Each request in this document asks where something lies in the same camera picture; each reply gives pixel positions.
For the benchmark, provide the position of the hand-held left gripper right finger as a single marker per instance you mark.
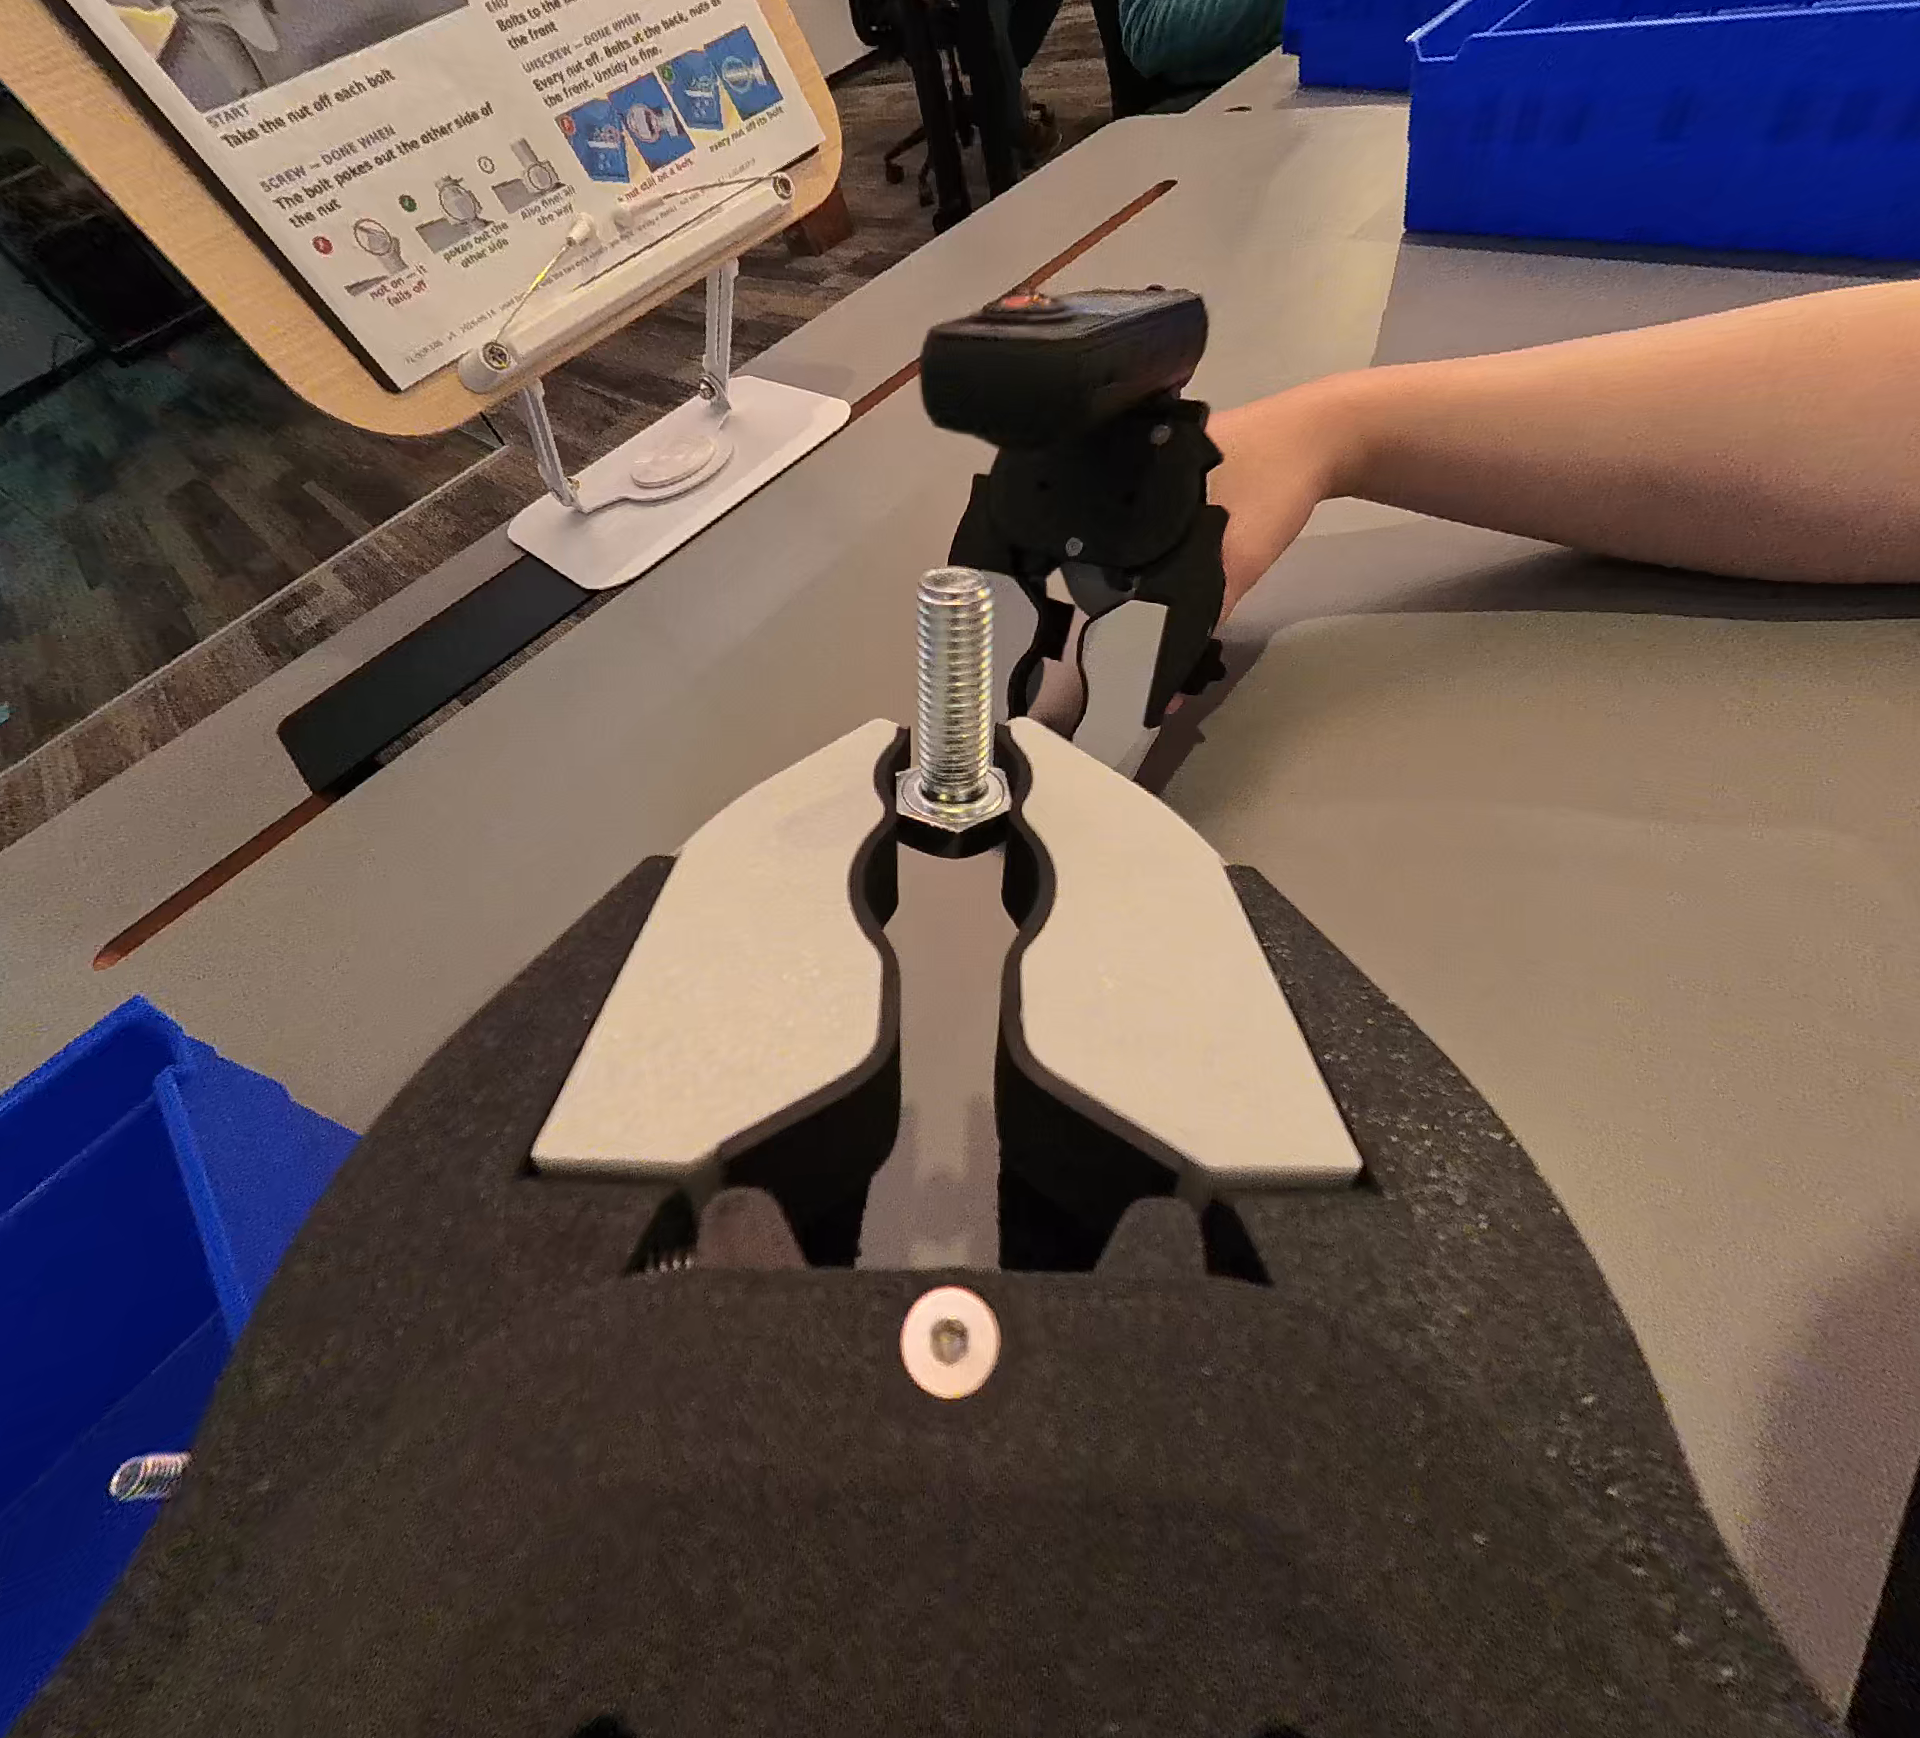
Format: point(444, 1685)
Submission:
point(1185, 1003)

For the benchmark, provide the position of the brown wooden post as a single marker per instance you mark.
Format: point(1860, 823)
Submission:
point(822, 223)

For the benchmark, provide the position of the white page holder bar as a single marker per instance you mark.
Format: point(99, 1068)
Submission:
point(645, 269)

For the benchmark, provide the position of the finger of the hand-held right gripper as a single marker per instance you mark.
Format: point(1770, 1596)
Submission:
point(1056, 590)
point(1124, 688)

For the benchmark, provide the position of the black metal stand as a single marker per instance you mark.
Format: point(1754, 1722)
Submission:
point(961, 118)

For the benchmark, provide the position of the white stand base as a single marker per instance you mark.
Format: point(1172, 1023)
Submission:
point(750, 448)

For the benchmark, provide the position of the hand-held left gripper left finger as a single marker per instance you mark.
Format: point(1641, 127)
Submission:
point(734, 989)

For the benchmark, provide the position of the printed instruction sheet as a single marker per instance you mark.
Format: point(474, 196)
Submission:
point(374, 43)

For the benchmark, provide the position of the person's right hand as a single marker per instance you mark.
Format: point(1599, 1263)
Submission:
point(1274, 492)

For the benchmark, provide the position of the person's right forearm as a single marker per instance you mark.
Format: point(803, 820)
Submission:
point(1650, 418)

